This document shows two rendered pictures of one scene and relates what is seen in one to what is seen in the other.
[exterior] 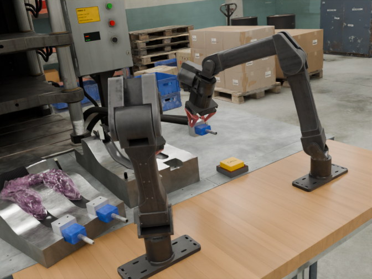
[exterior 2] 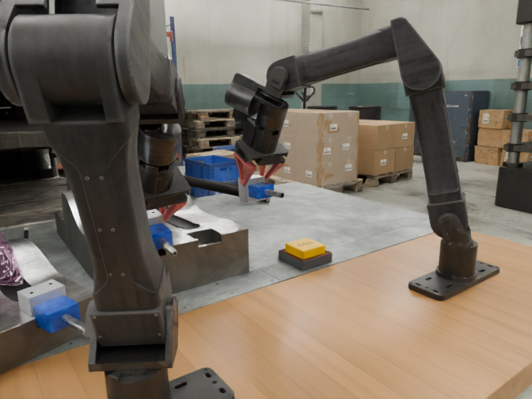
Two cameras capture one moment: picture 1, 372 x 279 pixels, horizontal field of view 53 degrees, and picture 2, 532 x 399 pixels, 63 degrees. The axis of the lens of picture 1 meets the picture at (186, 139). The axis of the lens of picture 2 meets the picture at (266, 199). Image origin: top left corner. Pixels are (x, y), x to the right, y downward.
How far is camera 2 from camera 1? 0.42 m
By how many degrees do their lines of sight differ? 7
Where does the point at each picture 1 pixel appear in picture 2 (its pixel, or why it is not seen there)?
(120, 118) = (25, 29)
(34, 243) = not seen: outside the picture
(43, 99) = (25, 139)
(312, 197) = (449, 310)
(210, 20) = not seen: hidden behind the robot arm
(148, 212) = (115, 310)
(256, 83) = (334, 177)
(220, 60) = (298, 67)
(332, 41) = not seen: hidden behind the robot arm
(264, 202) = (363, 314)
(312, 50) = (401, 145)
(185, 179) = (224, 265)
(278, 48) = (400, 43)
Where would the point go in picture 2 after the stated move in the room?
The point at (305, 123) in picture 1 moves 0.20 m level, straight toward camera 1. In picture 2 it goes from (438, 179) to (453, 209)
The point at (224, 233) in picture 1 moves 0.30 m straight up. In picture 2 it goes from (286, 369) to (285, 133)
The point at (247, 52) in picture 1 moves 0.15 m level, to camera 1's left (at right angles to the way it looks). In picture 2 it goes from (344, 55) to (260, 55)
